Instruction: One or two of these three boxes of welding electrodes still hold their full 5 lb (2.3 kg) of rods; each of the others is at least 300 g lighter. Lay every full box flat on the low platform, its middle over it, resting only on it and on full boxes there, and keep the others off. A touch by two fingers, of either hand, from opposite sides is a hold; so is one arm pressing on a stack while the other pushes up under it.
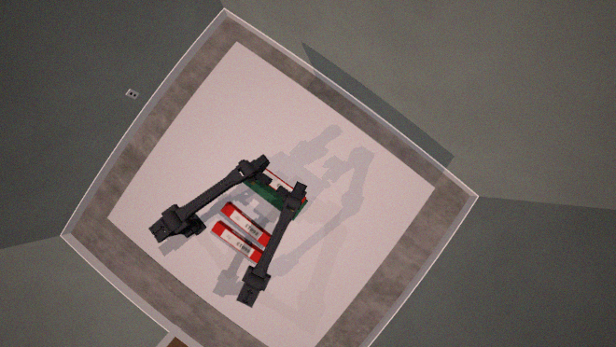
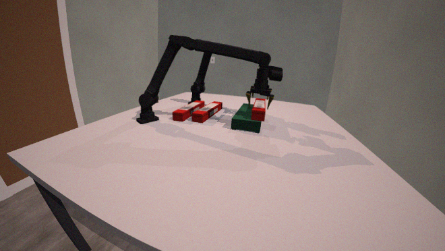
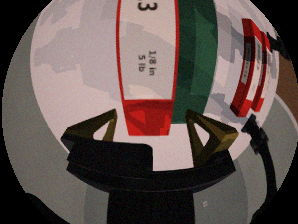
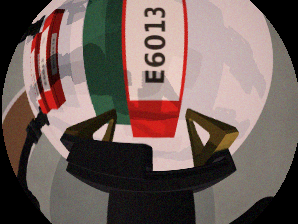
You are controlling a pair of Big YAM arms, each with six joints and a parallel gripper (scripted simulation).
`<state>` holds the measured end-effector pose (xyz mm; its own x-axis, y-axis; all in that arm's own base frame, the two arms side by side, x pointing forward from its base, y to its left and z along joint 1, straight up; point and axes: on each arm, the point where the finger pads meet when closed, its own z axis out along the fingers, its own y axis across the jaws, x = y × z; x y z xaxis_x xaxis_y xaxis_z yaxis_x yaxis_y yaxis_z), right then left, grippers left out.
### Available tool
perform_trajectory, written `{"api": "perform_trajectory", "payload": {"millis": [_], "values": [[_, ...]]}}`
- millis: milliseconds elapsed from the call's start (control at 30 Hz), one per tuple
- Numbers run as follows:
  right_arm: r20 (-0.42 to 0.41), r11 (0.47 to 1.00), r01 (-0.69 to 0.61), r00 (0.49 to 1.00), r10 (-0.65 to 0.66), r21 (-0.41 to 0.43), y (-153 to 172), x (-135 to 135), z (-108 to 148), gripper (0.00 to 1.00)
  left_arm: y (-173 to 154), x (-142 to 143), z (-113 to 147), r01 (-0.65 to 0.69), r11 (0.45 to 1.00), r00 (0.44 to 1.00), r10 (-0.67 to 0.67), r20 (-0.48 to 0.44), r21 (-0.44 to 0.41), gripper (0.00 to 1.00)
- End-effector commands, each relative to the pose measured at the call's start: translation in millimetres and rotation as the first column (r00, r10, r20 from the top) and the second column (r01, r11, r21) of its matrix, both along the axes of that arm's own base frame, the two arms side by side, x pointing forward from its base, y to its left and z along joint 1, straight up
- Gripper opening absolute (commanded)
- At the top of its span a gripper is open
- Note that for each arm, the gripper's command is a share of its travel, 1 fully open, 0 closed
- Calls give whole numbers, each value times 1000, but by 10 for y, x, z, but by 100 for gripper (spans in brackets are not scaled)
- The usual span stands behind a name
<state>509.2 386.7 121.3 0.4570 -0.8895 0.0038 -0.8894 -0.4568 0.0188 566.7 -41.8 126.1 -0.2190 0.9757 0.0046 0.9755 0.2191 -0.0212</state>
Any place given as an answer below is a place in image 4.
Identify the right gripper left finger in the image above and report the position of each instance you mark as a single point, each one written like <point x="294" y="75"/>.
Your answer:
<point x="87" y="128"/>

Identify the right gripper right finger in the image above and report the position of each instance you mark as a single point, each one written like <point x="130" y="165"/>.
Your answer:
<point x="222" y="136"/>

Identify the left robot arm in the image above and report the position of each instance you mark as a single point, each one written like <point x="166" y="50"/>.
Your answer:
<point x="34" y="29"/>

